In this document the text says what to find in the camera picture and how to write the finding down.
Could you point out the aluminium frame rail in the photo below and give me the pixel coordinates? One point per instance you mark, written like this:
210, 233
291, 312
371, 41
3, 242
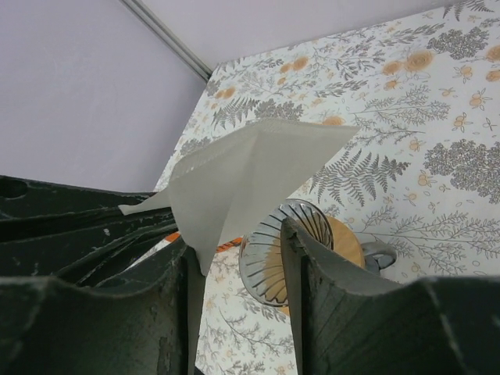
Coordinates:
165, 34

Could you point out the grey glass pitcher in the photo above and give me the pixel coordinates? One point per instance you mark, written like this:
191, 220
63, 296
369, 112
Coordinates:
378, 256

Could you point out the grey ribbed glass dripper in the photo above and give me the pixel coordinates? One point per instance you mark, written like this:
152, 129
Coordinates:
260, 263

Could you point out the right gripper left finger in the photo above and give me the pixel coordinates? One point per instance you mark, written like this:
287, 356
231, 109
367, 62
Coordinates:
145, 320

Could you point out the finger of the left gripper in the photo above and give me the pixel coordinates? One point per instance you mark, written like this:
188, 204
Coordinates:
77, 234

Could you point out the floral tablecloth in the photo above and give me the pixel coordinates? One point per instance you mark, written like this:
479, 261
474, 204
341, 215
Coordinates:
422, 174

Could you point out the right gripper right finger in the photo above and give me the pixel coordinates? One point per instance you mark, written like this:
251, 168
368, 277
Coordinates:
346, 320

